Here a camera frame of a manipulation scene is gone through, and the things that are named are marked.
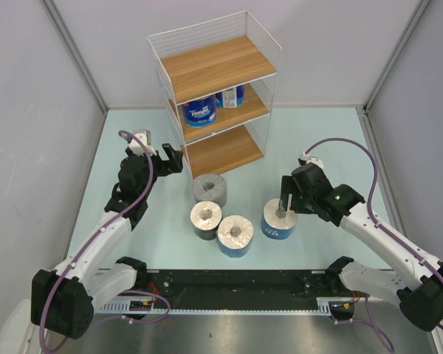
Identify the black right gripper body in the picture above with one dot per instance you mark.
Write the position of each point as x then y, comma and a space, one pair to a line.
303, 200

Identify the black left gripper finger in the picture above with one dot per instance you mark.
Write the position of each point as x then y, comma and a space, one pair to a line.
175, 165
172, 154

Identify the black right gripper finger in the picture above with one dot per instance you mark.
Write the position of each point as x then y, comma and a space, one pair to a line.
286, 191
287, 201

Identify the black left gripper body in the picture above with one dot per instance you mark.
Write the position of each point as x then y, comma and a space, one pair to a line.
156, 163

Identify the blue starry paper roll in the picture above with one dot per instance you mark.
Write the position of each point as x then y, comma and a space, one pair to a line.
273, 225

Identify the grey paper roll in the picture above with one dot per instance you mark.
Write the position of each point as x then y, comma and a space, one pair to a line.
210, 187

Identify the blue Tempo paper roll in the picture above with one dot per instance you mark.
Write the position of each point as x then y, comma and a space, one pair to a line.
200, 113

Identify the light blue paper roll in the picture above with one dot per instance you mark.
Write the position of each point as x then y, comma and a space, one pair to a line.
235, 235

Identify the black paper roll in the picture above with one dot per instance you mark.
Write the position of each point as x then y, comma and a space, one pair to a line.
205, 218

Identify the blue white paper roll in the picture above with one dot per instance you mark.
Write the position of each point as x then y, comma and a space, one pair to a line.
230, 98

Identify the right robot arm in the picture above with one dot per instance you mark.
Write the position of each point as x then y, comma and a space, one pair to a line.
415, 284

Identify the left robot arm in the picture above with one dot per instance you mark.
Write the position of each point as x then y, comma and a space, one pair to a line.
65, 299

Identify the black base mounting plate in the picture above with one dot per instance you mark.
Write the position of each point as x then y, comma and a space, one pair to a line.
244, 288

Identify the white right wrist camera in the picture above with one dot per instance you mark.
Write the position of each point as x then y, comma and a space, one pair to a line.
305, 158

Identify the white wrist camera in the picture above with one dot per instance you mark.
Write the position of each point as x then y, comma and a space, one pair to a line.
142, 144
305, 158

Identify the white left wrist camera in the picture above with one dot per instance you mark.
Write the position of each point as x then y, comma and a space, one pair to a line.
142, 144

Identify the white wire wooden shelf rack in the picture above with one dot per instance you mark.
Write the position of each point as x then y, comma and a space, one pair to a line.
200, 60

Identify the aluminium frame rail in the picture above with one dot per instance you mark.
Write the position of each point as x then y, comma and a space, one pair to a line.
387, 191

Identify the grey slotted cable duct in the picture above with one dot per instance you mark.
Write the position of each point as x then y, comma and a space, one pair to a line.
128, 306

